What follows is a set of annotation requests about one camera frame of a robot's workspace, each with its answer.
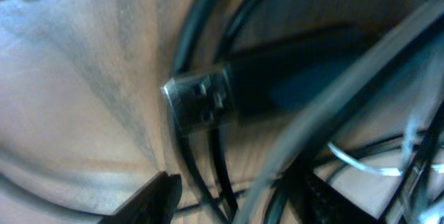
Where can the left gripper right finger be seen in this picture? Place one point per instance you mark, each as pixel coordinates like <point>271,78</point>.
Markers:
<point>315,201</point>

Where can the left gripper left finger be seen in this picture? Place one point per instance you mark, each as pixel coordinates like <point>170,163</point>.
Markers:
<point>155,202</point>

